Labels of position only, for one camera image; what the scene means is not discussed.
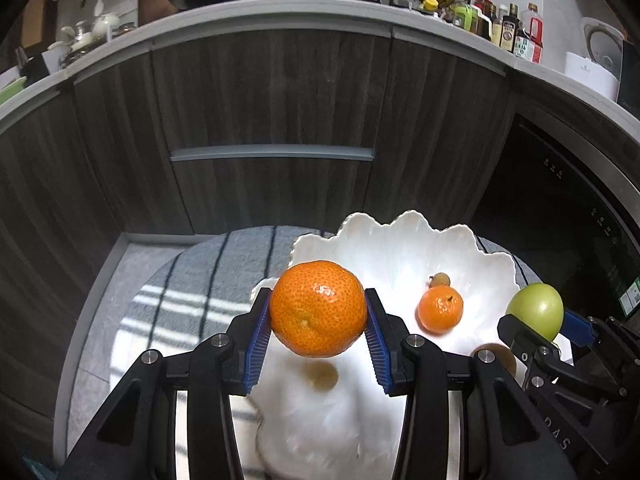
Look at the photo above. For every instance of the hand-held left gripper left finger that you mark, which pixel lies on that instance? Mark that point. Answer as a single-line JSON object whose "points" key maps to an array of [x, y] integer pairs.
{"points": [[255, 355]]}

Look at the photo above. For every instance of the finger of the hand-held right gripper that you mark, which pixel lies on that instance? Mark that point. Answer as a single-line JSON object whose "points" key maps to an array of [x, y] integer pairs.
{"points": [[520, 340], [577, 325]]}

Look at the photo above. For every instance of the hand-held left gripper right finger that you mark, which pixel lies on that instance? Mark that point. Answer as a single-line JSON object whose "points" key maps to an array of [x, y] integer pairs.
{"points": [[377, 355]]}

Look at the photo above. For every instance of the brown kiwi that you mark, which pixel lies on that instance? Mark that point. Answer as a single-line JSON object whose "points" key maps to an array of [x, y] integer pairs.
{"points": [[492, 357]]}

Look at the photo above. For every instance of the green apple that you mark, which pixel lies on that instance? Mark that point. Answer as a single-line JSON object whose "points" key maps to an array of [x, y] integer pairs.
{"points": [[535, 307]]}

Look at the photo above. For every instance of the small brown longan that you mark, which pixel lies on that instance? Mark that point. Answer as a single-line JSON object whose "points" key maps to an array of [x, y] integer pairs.
{"points": [[322, 376], [440, 280]]}

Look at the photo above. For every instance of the orange tangerine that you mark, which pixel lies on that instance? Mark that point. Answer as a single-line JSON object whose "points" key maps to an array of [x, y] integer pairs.
{"points": [[317, 307], [440, 310]]}

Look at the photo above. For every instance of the white scalloped bowl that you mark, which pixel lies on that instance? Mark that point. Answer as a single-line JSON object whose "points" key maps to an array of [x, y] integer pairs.
{"points": [[400, 260]]}

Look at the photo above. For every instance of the black dishwasher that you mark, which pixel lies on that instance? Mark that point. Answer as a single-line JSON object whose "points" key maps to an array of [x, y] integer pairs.
{"points": [[550, 200]]}

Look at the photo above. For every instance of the white box appliance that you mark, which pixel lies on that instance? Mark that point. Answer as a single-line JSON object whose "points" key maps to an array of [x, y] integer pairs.
{"points": [[590, 77]]}

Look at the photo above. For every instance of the black microwave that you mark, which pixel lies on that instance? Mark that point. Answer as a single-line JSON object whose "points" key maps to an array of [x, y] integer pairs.
{"points": [[630, 77]]}

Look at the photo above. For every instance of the dark wood kitchen cabinet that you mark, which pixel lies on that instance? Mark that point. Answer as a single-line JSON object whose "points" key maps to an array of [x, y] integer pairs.
{"points": [[270, 90]]}

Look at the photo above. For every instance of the white rice cooker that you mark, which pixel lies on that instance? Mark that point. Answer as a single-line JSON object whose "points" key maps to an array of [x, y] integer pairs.
{"points": [[602, 40]]}

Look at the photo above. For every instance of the red capped bottle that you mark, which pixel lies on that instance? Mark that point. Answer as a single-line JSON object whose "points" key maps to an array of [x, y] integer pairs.
{"points": [[533, 35]]}

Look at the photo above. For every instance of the dark sauce bottle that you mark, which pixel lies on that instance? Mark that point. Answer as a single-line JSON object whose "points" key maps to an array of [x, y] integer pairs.
{"points": [[510, 30]]}

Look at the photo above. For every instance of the brown jar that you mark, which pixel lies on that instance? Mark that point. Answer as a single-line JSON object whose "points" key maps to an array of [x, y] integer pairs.
{"points": [[482, 17]]}

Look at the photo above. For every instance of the green lidded container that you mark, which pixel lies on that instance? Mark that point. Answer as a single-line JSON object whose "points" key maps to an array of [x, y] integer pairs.
{"points": [[462, 16]]}

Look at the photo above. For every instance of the yellow capped jar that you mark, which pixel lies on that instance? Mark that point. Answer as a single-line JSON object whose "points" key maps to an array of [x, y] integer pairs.
{"points": [[429, 4]]}

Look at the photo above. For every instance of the green basin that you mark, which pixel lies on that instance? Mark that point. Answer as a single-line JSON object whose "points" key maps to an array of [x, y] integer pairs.
{"points": [[12, 91]]}

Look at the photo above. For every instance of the white teapot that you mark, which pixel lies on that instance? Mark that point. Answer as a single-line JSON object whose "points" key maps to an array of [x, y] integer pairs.
{"points": [[106, 25]]}

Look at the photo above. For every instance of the black knife block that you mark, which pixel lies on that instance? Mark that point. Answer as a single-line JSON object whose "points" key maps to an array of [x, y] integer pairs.
{"points": [[32, 67]]}

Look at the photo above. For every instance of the white hanging spoon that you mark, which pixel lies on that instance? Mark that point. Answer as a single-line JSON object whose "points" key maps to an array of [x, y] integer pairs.
{"points": [[100, 2]]}

